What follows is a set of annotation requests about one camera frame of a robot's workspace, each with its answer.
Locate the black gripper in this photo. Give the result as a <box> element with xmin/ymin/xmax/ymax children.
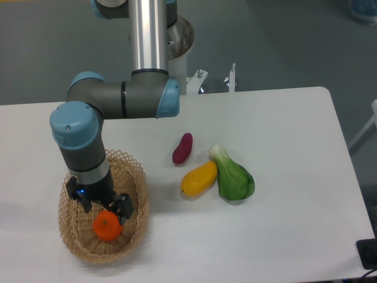
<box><xmin>65</xmin><ymin>169</ymin><xmax>134</xmax><ymax>226</ymax></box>

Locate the orange fruit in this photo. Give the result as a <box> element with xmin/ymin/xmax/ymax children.
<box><xmin>92</xmin><ymin>210</ymin><xmax>123</xmax><ymax>242</ymax></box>

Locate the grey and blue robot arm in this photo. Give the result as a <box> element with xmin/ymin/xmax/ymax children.
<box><xmin>49</xmin><ymin>1</ymin><xmax>194</xmax><ymax>224</ymax></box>

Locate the woven wicker basket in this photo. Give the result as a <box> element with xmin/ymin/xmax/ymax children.
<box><xmin>58</xmin><ymin>150</ymin><xmax>150</xmax><ymax>264</ymax></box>

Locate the purple sweet potato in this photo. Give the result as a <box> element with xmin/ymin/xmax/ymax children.
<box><xmin>172</xmin><ymin>133</ymin><xmax>193</xmax><ymax>165</ymax></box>

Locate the yellow mango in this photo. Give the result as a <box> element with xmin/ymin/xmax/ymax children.
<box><xmin>180</xmin><ymin>161</ymin><xmax>217</xmax><ymax>197</ymax></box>

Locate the green bok choy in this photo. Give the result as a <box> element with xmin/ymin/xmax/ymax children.
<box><xmin>209</xmin><ymin>144</ymin><xmax>255</xmax><ymax>201</ymax></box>

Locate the black device at table edge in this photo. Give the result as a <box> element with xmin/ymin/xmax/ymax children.
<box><xmin>356</xmin><ymin>238</ymin><xmax>376</xmax><ymax>270</ymax></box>

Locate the blue object top right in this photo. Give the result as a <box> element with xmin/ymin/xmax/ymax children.
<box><xmin>348</xmin><ymin>0</ymin><xmax>376</xmax><ymax>27</ymax></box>

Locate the white robot mounting bracket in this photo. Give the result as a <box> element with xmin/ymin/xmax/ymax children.
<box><xmin>168</xmin><ymin>53</ymin><xmax>208</xmax><ymax>96</ymax></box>

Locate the metal clamp post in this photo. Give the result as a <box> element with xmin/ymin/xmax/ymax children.
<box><xmin>224</xmin><ymin>62</ymin><xmax>237</xmax><ymax>93</ymax></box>

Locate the white frame at right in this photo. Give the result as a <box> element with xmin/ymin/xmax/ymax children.
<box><xmin>348</xmin><ymin>100</ymin><xmax>376</xmax><ymax>156</ymax></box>

